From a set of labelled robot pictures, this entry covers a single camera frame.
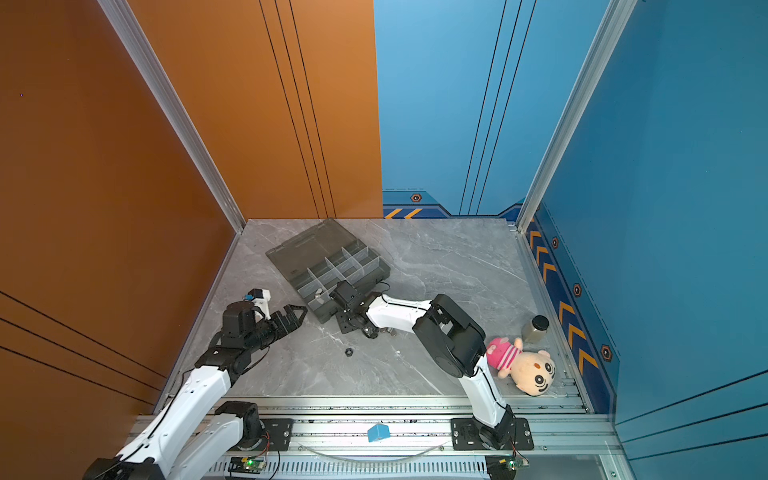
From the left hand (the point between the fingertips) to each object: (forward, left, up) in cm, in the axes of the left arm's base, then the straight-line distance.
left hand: (298, 312), depth 84 cm
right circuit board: (-34, -54, -11) cm, 64 cm away
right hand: (+3, -12, -10) cm, 16 cm away
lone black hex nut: (-7, -14, -10) cm, 18 cm away
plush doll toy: (-15, -63, -2) cm, 65 cm away
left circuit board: (-34, +8, -12) cm, 37 cm away
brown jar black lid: (-4, -67, -2) cm, 67 cm away
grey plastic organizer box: (+27, +1, -10) cm, 29 cm away
